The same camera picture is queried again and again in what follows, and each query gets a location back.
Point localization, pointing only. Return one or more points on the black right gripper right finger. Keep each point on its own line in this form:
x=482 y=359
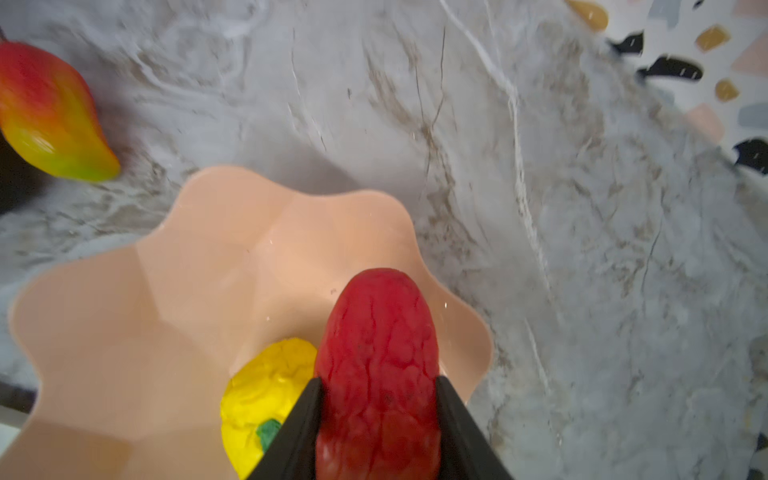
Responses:
x=465 y=453

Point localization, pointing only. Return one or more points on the dark fake avocado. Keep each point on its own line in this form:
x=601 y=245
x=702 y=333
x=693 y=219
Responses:
x=20 y=182

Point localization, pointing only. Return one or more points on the red yellow fake mango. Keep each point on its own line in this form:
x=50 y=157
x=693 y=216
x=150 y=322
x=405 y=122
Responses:
x=48 y=116

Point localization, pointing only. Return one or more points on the pink wavy fruit bowl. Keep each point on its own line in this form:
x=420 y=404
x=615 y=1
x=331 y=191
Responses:
x=134 y=347

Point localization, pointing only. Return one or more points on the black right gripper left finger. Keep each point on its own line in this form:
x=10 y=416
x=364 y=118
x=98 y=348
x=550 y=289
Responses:
x=292 y=453

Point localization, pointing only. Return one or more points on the red fake strawberry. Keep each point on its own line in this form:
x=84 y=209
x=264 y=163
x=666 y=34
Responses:
x=378 y=361

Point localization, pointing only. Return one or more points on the yellow fake lemon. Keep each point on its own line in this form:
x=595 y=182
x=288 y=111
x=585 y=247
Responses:
x=259 y=398

